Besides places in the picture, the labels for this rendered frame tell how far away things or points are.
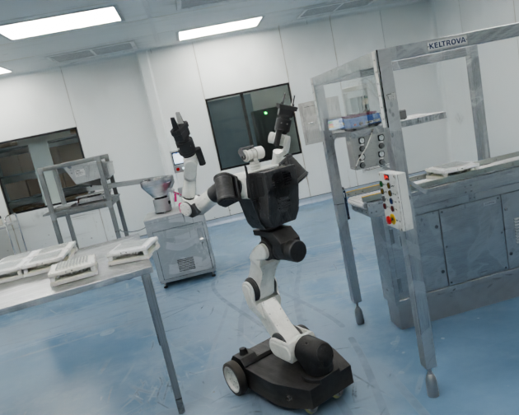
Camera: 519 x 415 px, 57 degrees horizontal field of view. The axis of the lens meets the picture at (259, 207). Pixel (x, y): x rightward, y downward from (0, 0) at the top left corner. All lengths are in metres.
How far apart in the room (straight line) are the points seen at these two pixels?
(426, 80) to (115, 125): 5.16
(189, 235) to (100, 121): 3.36
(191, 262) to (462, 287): 2.79
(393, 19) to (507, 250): 5.73
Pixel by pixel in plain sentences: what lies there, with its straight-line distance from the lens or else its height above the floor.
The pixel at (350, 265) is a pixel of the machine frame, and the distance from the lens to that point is 3.35.
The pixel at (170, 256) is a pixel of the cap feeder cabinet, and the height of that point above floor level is 0.33.
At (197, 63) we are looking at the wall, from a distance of 7.85.
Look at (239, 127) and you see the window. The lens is 7.82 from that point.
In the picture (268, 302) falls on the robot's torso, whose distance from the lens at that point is 2.82.
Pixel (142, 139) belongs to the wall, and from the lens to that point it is 7.80.
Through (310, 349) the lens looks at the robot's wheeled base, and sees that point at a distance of 2.58.
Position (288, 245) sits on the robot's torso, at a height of 0.89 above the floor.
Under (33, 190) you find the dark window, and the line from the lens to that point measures 8.18.
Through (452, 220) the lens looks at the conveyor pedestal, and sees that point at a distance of 3.34.
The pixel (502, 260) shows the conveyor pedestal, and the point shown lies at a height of 0.29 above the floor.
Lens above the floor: 1.53
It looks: 10 degrees down
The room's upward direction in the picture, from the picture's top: 12 degrees counter-clockwise
